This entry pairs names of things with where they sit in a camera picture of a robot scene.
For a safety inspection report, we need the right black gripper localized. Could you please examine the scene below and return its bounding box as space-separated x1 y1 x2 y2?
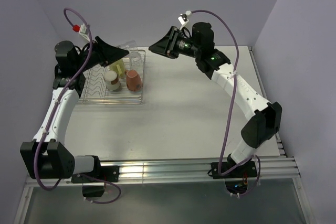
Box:
148 26 201 59

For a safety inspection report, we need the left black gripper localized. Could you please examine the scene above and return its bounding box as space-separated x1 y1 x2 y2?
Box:
74 36 128 73

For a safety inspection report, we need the pale yellow plastic mug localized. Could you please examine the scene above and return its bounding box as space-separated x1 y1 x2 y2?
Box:
109 59 126 79

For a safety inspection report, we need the small clear plastic glass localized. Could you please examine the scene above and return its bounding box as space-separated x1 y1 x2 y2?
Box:
117 40 138 54

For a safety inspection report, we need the brown metal-lined cup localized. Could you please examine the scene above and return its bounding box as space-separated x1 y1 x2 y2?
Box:
103 70 120 91

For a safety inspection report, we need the pink patterned ceramic mug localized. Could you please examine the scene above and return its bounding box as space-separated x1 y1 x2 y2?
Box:
125 69 142 92

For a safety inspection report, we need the large clear plastic tumbler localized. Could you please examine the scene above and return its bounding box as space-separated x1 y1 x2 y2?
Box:
129 51 143 71

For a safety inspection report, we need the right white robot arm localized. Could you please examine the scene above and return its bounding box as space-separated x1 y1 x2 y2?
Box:
149 22 282 177

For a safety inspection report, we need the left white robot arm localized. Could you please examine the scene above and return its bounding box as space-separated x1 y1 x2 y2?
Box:
20 37 129 182

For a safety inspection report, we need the clear wire dish rack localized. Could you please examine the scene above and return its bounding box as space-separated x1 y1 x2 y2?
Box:
78 49 146 105

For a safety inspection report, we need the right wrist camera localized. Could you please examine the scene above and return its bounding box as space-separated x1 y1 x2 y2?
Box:
178 10 192 30

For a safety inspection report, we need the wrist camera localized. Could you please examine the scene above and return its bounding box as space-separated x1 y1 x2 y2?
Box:
178 10 192 30
72 24 90 43

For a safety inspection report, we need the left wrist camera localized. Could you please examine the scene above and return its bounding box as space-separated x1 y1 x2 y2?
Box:
72 24 90 43

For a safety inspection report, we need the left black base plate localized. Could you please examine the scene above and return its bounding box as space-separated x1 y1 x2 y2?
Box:
71 166 119 184

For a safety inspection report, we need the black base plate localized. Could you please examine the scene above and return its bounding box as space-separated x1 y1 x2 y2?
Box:
207 161 258 179
71 166 119 184

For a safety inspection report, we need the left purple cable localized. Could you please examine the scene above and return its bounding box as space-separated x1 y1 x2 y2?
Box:
34 7 122 205

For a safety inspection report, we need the purple cable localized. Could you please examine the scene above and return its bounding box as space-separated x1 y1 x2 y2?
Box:
34 7 122 205
188 9 263 197

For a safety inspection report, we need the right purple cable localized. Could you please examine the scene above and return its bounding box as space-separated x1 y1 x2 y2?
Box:
188 9 263 197

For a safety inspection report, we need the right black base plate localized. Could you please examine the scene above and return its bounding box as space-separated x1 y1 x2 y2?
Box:
207 161 258 179

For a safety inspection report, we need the aluminium rail frame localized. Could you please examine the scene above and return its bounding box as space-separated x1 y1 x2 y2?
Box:
26 46 301 187

